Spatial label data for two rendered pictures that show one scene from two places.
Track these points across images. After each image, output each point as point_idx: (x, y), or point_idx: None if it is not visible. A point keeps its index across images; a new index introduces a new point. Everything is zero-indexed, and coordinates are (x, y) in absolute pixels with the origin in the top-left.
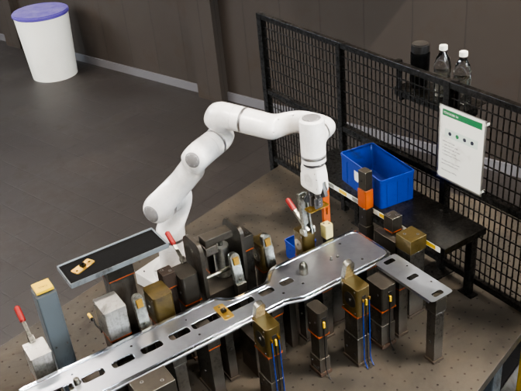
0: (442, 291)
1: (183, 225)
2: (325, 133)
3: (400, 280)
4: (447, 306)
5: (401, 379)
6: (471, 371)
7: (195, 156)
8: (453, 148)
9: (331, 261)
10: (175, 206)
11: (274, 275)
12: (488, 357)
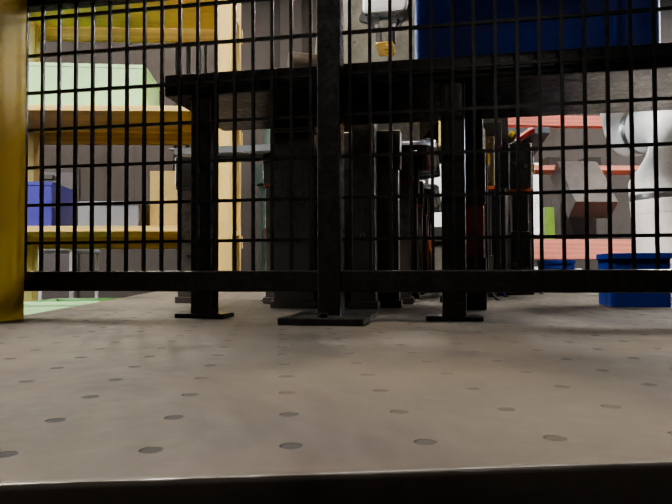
0: (269, 314)
1: (637, 171)
2: None
3: (259, 154)
4: (229, 311)
5: (218, 298)
6: (117, 303)
7: None
8: None
9: None
10: (601, 120)
11: (422, 173)
12: (96, 306)
